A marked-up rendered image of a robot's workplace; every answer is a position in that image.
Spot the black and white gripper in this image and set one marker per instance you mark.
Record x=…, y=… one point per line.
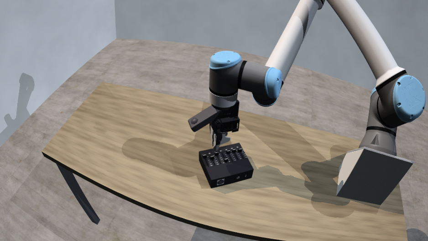
x=220, y=127

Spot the dark grey lighting desk panel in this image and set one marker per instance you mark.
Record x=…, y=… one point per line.
x=229, y=164

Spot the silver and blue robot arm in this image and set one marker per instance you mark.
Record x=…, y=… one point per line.
x=397, y=99

